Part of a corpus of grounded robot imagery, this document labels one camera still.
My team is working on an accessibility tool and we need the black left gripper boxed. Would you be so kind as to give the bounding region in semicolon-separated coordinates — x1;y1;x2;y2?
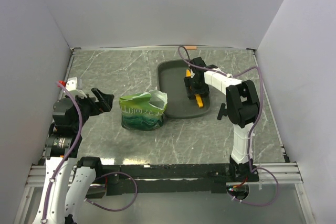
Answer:
69;87;113;130

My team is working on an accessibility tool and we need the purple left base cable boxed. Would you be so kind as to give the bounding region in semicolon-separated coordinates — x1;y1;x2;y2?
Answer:
83;172;138;212

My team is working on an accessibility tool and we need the green litter bag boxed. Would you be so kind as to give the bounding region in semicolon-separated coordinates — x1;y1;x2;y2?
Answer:
119;90;167;131

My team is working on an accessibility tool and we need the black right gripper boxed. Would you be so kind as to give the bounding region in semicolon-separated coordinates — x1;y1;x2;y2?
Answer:
184;76;211;99

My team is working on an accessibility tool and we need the orange tape piece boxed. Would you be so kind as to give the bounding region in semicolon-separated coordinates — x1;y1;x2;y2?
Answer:
185;46;197;50

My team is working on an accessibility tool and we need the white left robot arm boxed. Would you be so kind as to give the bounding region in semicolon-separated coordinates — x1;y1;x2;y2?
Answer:
33;87;114;223

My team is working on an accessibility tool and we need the yellow plastic scoop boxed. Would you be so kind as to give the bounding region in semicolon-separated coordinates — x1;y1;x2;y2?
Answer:
186;69;204;108

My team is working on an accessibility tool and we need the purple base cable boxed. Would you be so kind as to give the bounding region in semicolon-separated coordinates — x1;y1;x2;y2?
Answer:
83;172;138;212
227;167;279;207

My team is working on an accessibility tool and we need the aluminium frame rail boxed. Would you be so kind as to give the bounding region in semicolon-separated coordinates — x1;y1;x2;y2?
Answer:
258;163;303;184

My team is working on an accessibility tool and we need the grey litter tray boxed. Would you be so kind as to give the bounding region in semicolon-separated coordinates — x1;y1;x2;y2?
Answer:
156;60;211;119

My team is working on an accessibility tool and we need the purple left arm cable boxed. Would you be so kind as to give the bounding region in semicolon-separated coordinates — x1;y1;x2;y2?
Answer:
39;81;83;224

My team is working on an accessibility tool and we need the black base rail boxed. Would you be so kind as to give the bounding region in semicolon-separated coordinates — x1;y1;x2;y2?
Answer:
95;164;259;196

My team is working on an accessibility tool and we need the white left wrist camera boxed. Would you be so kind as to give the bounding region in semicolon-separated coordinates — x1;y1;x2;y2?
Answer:
58;77;87;98

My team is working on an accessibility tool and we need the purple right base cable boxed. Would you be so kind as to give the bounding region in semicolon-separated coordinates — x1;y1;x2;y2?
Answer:
227;167;279;207

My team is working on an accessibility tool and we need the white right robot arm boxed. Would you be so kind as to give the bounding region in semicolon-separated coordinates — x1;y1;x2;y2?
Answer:
184;57;260;181

